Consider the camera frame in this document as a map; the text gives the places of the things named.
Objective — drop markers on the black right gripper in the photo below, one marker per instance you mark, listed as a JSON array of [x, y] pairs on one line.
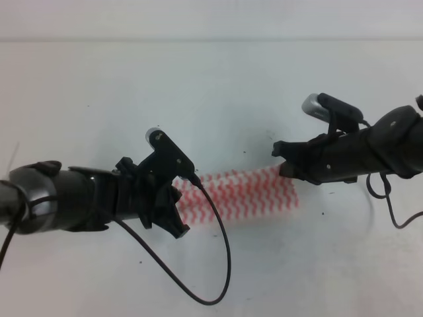
[[334, 157]]

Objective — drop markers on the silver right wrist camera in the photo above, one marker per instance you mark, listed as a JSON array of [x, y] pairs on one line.
[[339, 115]]

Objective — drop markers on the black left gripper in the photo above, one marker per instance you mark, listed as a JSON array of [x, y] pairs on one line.
[[133, 191]]

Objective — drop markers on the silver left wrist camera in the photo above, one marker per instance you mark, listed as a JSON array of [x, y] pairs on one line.
[[167, 159]]

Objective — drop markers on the pink white wavy towel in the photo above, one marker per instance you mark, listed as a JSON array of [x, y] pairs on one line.
[[237, 195]]

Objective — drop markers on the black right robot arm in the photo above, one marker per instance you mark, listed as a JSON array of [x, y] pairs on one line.
[[394, 143]]

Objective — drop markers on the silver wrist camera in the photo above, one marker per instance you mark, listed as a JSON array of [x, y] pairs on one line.
[[167, 159], [339, 115]]

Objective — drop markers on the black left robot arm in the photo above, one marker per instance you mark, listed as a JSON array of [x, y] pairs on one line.
[[83, 199]]

